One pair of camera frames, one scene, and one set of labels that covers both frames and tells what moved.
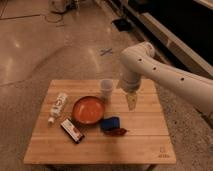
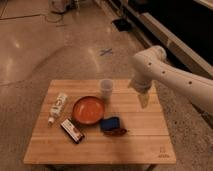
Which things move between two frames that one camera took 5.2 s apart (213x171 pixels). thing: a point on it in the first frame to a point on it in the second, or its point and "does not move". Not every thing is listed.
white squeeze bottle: (58, 107) does not move
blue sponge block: (107, 124) does not move
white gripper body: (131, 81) to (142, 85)
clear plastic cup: (106, 85) does not move
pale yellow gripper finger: (131, 98) to (144, 98)
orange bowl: (88, 110) does not move
